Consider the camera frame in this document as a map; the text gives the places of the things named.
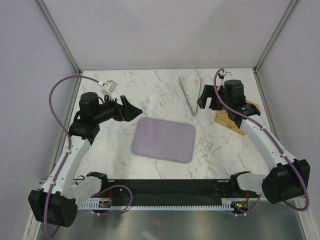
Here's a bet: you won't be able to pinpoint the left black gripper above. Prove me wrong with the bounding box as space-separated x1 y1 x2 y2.
93 95 142 124

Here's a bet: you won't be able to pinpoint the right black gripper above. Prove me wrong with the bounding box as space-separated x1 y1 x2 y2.
197 84 232 111

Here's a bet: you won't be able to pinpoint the metal tongs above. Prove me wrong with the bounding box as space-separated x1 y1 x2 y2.
178 76 203 117

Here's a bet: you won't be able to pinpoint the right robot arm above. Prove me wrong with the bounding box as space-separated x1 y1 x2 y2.
197 79 310 204

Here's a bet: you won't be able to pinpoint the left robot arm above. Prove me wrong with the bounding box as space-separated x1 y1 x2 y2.
28 92 143 228

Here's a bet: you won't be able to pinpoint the lavender plastic tray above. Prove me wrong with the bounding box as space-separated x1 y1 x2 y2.
131 117 196 164

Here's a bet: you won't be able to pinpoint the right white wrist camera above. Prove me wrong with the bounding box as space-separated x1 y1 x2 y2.
218 71 232 82

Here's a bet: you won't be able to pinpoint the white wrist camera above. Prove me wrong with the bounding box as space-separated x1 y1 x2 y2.
97 80 117 98
218 71 232 82

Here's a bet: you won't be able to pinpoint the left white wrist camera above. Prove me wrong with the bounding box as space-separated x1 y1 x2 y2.
97 80 117 98

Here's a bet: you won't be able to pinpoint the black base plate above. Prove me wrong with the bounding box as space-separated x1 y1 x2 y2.
103 179 258 206

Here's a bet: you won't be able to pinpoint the right aluminium frame post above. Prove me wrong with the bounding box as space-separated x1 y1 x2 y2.
252 0 300 74

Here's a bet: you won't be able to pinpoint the aluminium frame post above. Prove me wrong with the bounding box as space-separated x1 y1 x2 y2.
252 0 300 74
34 0 82 74

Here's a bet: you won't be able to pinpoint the left aluminium frame post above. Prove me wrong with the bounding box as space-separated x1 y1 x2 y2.
34 0 82 74

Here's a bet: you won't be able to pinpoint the white cable duct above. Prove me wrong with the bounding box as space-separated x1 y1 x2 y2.
78 198 234 212

